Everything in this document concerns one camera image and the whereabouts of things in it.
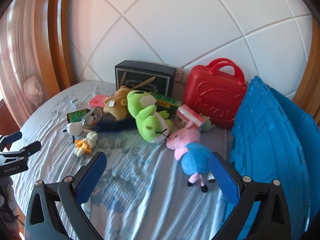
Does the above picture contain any white dog plush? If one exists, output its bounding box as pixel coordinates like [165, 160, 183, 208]
[63, 113, 100, 142]

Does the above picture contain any pink curtain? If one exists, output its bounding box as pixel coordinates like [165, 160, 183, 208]
[1, 0, 49, 127]

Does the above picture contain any brown medicine bottle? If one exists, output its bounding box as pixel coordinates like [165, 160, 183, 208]
[67, 108, 90, 123]

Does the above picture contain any small white box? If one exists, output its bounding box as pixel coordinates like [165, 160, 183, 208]
[71, 99, 81, 110]

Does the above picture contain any grey striped bed sheet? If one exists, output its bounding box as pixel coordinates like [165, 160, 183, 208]
[11, 81, 225, 239]

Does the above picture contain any George pig blue plush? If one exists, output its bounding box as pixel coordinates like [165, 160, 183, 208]
[166, 121, 212, 193]

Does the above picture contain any pink tissue pack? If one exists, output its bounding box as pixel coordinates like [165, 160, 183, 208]
[88, 94, 110, 109]

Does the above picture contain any brown bear plush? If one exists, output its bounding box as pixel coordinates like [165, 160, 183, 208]
[103, 86, 132, 121]

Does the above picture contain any green frog plush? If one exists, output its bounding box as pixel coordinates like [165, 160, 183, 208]
[127, 90, 172, 144]

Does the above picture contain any red plastic suitcase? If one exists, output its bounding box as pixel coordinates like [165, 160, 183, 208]
[183, 58, 248, 129]

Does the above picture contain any red white tissue pack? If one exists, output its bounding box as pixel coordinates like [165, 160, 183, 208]
[174, 105, 206, 132]

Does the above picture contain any green box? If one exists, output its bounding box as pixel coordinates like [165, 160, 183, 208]
[151, 92, 183, 115]

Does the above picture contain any black gift box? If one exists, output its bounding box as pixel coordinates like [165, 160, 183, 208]
[114, 60, 176, 96]

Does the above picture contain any wooden bed frame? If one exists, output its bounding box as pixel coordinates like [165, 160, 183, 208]
[34, 0, 76, 97]

